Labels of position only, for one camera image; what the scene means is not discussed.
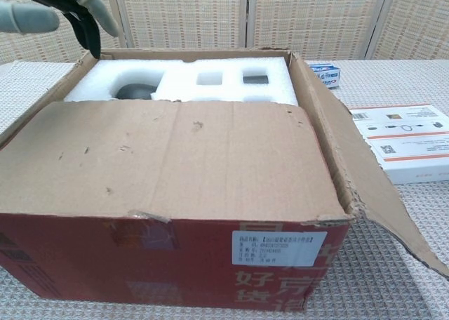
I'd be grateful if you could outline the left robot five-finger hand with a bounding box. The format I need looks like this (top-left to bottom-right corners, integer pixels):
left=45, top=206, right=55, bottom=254
left=0, top=0, right=120, bottom=60

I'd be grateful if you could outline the brown cardboard box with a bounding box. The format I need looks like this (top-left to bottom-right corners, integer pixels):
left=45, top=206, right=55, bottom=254
left=0, top=47, right=449, bottom=320

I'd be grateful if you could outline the white foam insert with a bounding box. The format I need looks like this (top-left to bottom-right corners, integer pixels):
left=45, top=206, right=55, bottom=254
left=65, top=55, right=294, bottom=105

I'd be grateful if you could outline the white blue toothpaste box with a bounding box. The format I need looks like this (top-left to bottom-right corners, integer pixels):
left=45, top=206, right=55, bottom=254
left=308, top=62, right=343, bottom=89

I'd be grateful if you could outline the white orange product box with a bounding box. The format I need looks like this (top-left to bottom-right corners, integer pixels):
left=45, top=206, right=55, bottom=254
left=349, top=104, right=449, bottom=186

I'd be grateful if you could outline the black round ball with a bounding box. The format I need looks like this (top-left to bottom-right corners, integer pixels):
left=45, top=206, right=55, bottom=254
left=115, top=83, right=155, bottom=100

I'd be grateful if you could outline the bamboo folding screen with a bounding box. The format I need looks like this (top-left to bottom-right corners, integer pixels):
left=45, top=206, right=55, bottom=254
left=0, top=0, right=449, bottom=67

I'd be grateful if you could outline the beige woven tablecloth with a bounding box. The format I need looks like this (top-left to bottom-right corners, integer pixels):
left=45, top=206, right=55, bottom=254
left=0, top=58, right=449, bottom=320

